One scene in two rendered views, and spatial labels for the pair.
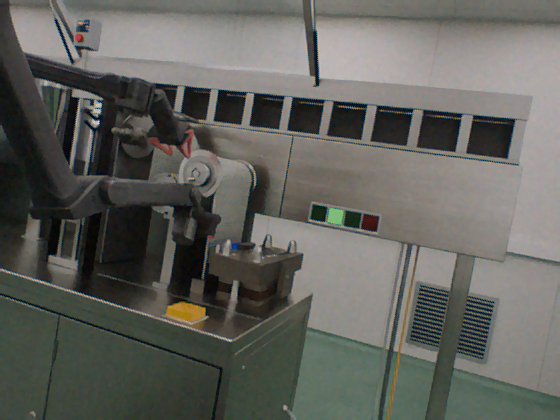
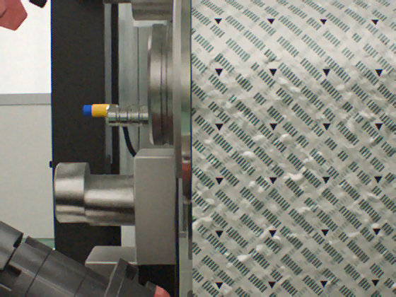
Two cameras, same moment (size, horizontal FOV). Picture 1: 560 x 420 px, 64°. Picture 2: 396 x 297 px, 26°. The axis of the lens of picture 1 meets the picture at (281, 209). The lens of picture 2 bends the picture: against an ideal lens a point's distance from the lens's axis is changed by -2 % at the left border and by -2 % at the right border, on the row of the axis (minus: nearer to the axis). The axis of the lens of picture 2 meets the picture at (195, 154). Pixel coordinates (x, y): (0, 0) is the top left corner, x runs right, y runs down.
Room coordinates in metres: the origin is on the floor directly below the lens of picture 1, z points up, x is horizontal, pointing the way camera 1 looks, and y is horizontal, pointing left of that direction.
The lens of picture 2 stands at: (1.19, -0.25, 1.26)
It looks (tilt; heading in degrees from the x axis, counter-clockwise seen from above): 6 degrees down; 71
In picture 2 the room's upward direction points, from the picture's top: straight up
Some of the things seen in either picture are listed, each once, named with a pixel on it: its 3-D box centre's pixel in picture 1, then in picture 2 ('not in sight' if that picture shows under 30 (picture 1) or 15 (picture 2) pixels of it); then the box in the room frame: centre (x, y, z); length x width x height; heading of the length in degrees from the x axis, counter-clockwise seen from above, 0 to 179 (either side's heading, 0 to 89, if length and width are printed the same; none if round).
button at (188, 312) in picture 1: (186, 311); not in sight; (1.09, 0.19, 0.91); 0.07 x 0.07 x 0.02; 70
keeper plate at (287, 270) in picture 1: (287, 278); not in sight; (1.44, -0.06, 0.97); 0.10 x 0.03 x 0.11; 160
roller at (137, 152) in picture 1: (161, 142); not in sight; (1.58, 0.45, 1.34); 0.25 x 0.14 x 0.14; 160
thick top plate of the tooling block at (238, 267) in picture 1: (261, 262); not in sight; (1.46, 0.03, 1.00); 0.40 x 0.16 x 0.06; 160
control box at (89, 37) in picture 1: (86, 33); not in sight; (1.58, 0.77, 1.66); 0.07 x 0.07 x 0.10; 69
